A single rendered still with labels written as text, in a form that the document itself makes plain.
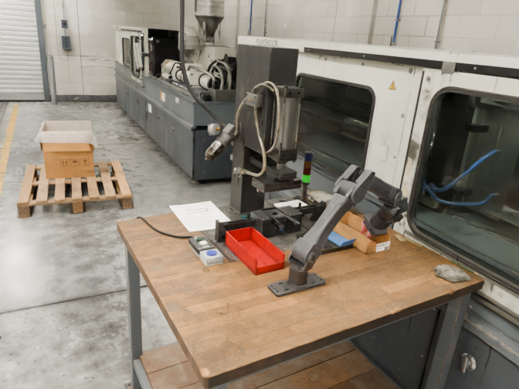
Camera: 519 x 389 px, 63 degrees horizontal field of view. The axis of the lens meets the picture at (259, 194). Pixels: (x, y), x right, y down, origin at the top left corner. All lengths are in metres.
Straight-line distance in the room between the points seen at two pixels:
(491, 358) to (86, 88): 9.91
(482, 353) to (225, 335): 1.10
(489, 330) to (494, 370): 0.16
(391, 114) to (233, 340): 1.34
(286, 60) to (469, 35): 3.06
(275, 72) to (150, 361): 1.43
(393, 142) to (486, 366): 1.02
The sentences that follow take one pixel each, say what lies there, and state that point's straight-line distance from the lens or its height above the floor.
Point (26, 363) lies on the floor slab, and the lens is 2.67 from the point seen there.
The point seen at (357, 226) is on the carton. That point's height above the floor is 0.93.
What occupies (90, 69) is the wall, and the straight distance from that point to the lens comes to 10.71.
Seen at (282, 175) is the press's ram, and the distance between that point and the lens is 1.68.
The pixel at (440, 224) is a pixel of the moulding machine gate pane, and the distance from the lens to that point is 1.92.
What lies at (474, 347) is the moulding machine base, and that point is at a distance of 1.98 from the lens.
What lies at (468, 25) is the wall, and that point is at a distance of 4.62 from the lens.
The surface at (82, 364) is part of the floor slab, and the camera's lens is 2.57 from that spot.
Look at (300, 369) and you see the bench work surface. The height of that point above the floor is 0.22.
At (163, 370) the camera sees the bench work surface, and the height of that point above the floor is 0.22.
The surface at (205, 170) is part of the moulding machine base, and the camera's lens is 4.93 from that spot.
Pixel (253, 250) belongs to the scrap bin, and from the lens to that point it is 1.65.
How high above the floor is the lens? 1.68
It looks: 20 degrees down
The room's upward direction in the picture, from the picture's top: 4 degrees clockwise
